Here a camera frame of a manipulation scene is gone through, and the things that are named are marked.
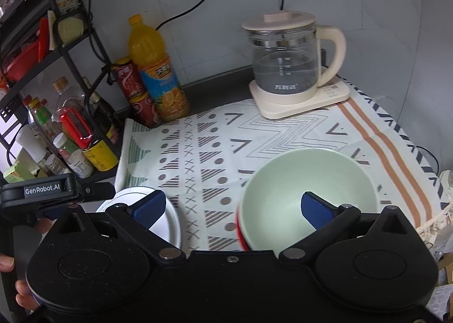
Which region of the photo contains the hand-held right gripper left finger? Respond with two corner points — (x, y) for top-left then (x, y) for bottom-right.
(53, 190), (186, 262)

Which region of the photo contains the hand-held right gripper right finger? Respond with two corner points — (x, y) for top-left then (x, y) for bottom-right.
(279, 191), (424, 263)

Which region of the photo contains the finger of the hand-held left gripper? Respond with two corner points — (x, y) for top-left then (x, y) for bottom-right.
(81, 182), (116, 204)

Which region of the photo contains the white plate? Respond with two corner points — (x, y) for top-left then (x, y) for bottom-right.
(95, 186), (183, 250)

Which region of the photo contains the pale green bowl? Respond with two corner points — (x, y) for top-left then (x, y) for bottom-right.
(241, 148), (381, 251)

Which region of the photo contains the person's left hand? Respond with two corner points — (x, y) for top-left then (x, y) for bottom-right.
(0, 218), (54, 311)

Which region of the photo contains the green cardboard box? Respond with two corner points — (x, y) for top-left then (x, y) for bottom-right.
(3, 158), (48, 184)

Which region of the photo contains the small clear jar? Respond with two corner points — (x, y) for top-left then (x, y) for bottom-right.
(45, 154), (69, 175)

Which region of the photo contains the white capped small bottle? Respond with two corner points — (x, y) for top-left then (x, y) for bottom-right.
(68, 149), (95, 179)

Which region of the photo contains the dark sauce bottle yellow label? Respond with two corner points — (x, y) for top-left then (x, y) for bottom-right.
(81, 77), (120, 171)

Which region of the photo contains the white plastic bottle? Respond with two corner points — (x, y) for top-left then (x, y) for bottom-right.
(16, 124), (51, 165)

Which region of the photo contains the red capped green bottle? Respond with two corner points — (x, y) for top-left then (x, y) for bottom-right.
(22, 94), (62, 139)

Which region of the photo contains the red drink can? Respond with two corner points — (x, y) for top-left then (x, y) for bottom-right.
(111, 56), (144, 100)
(128, 92), (164, 129)

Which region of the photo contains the patterned white tablecloth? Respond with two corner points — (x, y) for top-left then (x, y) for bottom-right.
(115, 87), (444, 252)

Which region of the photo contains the clear bottle with gold cap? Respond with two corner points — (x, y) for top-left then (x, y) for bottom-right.
(52, 76), (91, 122)

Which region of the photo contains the red plastic basin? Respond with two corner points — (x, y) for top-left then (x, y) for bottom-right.
(3, 41), (42, 83)

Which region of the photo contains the orange juice bottle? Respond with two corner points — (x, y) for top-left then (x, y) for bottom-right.
(127, 15), (190, 123)

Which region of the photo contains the black metal rack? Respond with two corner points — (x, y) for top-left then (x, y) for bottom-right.
(0, 0), (119, 184)

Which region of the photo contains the red packet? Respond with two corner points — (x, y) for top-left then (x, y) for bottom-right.
(37, 18), (51, 62)

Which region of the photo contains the round pale scouring pad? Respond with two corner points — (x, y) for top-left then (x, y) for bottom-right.
(57, 15), (88, 43)

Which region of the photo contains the thin black cable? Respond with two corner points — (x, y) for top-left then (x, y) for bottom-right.
(417, 146), (442, 178)

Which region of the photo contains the glass kettle with cream handle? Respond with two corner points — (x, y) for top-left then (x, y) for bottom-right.
(242, 10), (347, 96)

